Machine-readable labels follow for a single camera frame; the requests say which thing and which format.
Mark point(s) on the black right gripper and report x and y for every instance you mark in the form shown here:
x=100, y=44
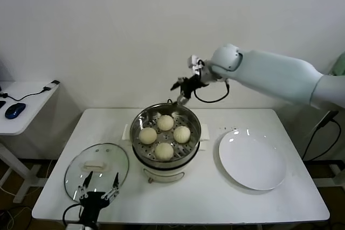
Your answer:
x=191, y=84

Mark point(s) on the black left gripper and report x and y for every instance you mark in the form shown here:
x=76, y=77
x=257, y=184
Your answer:
x=93, y=203

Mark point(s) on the white steamed baozi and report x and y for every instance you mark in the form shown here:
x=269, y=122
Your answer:
x=147, y=135
x=181, y=134
x=164, y=151
x=165, y=122

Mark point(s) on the round glass lid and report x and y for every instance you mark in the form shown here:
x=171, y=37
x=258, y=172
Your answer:
x=107, y=154

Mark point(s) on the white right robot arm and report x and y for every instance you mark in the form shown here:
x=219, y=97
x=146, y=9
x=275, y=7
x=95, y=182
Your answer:
x=269, y=71

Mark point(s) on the stainless steel steamer basket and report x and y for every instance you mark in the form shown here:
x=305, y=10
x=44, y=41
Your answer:
x=195, y=130

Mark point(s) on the white electric cooker pot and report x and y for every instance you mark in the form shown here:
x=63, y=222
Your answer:
x=161, y=173

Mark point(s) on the white round plate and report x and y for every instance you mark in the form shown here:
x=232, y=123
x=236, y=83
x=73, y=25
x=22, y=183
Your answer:
x=250, y=160

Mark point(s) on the white side desk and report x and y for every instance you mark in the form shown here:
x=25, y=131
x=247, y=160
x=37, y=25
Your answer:
x=29, y=111

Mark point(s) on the blue computer mouse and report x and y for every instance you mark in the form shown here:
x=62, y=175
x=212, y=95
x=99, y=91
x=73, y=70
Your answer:
x=14, y=111

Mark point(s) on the black flat device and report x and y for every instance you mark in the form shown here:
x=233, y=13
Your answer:
x=2, y=104

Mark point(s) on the dark metal table base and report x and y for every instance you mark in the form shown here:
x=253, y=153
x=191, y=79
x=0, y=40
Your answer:
x=323, y=162

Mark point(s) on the pale green appliance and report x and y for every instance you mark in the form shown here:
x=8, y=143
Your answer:
x=341, y=64

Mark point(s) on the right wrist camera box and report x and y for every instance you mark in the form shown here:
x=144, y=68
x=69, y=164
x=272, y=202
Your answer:
x=193, y=61

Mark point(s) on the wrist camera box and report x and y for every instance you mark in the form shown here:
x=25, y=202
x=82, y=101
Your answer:
x=76, y=226
x=193, y=61

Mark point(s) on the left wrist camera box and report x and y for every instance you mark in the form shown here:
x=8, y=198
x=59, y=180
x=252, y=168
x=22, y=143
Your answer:
x=76, y=226

